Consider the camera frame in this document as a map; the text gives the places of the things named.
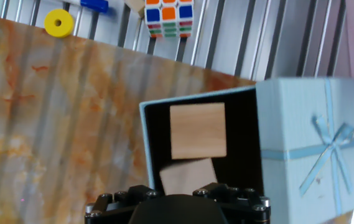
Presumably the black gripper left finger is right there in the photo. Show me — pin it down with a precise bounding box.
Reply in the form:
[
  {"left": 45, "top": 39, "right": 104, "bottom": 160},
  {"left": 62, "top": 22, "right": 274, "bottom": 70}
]
[{"left": 85, "top": 185, "right": 165, "bottom": 224}]

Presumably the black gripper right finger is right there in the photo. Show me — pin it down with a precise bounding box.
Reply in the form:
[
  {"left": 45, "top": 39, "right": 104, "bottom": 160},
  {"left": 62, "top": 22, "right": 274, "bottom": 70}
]
[{"left": 192, "top": 182, "right": 271, "bottom": 224}]

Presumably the large wooden cube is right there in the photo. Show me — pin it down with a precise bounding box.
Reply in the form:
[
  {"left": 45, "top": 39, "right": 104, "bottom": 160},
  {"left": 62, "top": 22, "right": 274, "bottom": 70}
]
[
  {"left": 169, "top": 102, "right": 228, "bottom": 161},
  {"left": 159, "top": 157, "right": 218, "bottom": 196}
]

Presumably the light blue gift box base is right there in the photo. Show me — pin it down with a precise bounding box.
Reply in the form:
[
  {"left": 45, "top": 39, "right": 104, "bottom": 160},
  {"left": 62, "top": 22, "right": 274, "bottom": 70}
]
[{"left": 138, "top": 85, "right": 266, "bottom": 196}]

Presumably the orange marble pattern mat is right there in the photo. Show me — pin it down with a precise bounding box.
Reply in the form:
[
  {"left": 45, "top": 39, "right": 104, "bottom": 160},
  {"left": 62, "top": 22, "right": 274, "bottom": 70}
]
[{"left": 0, "top": 12, "right": 258, "bottom": 224}]

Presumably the light blue lid with bow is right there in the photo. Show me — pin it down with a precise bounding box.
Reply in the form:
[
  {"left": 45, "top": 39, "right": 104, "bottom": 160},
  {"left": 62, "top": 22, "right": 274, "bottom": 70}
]
[{"left": 255, "top": 77, "right": 354, "bottom": 224}]

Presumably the rubik's cube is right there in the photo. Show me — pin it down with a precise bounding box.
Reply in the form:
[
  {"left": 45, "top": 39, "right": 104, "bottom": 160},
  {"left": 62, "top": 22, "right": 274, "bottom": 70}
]
[{"left": 144, "top": 0, "right": 195, "bottom": 39}]

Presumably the white marker with blue cap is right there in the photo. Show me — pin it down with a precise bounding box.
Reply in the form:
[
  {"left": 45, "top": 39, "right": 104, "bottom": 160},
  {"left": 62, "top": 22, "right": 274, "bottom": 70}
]
[{"left": 80, "top": 0, "right": 109, "bottom": 14}]

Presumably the yellow ring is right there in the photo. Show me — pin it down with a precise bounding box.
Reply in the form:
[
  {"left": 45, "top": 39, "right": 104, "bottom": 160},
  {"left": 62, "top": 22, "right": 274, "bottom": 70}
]
[{"left": 44, "top": 8, "right": 75, "bottom": 39}]

